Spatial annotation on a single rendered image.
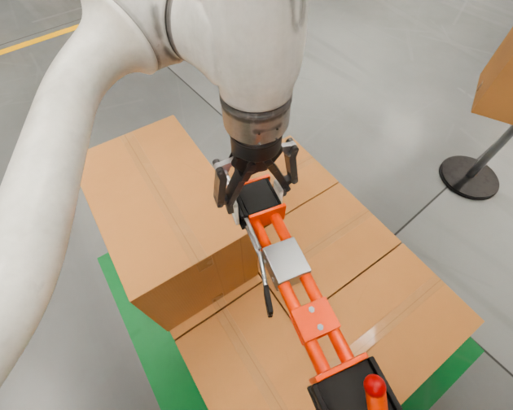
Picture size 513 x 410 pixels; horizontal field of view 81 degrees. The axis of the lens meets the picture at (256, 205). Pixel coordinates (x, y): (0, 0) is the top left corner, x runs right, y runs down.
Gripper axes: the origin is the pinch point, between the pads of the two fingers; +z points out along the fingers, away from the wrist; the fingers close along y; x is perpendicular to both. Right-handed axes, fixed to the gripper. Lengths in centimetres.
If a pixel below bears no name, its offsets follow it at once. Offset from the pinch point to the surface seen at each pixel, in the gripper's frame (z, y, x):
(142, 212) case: 29.4, -26.7, 27.8
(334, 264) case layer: 70, 36, 3
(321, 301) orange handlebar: -1.1, 2.8, -21.3
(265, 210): -2.0, 0.7, -2.9
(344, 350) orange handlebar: -0.7, 2.7, -28.7
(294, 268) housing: -1.2, 1.1, -14.8
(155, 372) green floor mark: 124, -55, -1
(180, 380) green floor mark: 124, -44, -8
